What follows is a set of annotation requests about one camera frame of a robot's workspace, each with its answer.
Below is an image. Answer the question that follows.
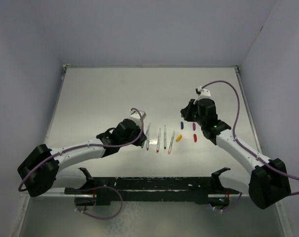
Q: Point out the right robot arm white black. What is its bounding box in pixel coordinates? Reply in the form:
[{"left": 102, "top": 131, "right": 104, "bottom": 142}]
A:
[{"left": 181, "top": 98, "right": 291, "bottom": 209}]

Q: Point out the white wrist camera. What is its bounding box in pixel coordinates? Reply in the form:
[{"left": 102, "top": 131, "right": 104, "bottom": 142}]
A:
[
  {"left": 129, "top": 109, "right": 147, "bottom": 120},
  {"left": 195, "top": 86, "right": 211, "bottom": 100}
]

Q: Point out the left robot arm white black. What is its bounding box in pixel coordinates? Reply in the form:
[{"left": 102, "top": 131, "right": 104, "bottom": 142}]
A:
[{"left": 17, "top": 118, "right": 147, "bottom": 197}]

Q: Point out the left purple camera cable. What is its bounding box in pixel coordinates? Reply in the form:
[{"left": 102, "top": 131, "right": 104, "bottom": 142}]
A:
[{"left": 18, "top": 107, "right": 147, "bottom": 192}]

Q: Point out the purple marker pen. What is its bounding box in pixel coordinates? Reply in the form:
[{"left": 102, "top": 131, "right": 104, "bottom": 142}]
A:
[{"left": 146, "top": 132, "right": 150, "bottom": 151}]

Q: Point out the green marker pen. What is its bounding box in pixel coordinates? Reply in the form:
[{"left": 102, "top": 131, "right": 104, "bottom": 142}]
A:
[{"left": 141, "top": 123, "right": 151, "bottom": 148}]

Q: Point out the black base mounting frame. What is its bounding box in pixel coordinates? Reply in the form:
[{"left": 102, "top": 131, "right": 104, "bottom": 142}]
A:
[{"left": 64, "top": 168, "right": 238, "bottom": 206}]

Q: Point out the blue marker pen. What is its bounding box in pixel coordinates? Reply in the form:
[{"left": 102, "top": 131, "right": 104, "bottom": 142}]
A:
[{"left": 163, "top": 125, "right": 167, "bottom": 149}]

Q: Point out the yellow marker pen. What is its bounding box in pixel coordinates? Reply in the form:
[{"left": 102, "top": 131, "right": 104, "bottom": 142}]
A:
[{"left": 168, "top": 131, "right": 175, "bottom": 154}]

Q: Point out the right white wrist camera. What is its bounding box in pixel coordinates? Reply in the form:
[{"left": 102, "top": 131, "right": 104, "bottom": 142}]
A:
[{"left": 195, "top": 86, "right": 211, "bottom": 100}]

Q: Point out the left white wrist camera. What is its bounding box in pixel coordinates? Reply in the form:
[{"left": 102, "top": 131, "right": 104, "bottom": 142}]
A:
[{"left": 129, "top": 109, "right": 147, "bottom": 120}]

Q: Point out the red marker pen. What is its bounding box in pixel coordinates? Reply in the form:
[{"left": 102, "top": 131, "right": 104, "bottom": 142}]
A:
[{"left": 156, "top": 128, "right": 161, "bottom": 153}]

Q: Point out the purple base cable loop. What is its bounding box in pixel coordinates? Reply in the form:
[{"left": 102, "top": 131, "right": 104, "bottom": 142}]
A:
[{"left": 74, "top": 185, "right": 124, "bottom": 219}]

